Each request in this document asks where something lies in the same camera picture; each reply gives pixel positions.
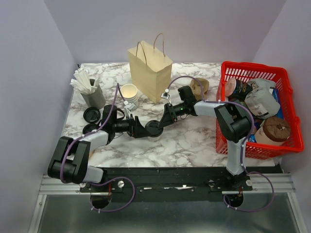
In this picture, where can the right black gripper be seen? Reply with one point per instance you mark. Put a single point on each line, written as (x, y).
(168, 119)

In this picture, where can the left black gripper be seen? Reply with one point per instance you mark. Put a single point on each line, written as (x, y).
(136, 129)

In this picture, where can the black coffee cup lid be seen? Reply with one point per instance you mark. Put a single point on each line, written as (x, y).
(152, 127)

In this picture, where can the white paper cup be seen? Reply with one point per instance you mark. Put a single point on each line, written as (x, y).
(154, 138)

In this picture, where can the brown cardboard cup carrier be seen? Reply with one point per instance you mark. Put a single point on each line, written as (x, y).
(199, 88)

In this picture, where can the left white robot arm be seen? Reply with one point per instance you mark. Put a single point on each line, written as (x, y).
(69, 162)

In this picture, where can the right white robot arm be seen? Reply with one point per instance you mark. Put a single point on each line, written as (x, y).
(235, 124)

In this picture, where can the stack of white paper cups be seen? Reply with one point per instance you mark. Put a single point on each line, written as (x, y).
(130, 93)

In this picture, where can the brown paper bag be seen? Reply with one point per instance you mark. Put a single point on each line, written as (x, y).
(150, 69)

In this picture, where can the grey straw holder cup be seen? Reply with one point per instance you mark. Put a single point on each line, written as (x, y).
(95, 99)

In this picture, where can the dark printed cup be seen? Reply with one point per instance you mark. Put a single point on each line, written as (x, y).
(237, 89)

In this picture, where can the white wrapped straws bundle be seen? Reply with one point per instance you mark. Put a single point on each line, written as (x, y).
(83, 83)

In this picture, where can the blue drink can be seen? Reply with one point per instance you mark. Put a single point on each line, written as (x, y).
(252, 139)

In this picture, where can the grey plastic bag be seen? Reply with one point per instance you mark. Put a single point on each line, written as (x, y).
(260, 100)

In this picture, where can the blue box in basket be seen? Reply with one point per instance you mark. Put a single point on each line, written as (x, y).
(276, 95)

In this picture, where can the brown lidded tub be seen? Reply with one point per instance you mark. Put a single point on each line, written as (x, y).
(274, 131)

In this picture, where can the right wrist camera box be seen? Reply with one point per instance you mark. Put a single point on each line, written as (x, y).
(166, 95)

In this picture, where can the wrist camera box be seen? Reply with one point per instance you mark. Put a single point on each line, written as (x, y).
(166, 95)
(129, 107)

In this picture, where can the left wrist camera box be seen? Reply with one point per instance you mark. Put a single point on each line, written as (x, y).
(129, 107)

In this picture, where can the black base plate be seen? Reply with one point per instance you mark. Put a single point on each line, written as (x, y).
(171, 184)

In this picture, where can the aluminium rail frame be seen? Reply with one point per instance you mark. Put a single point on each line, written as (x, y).
(282, 183)

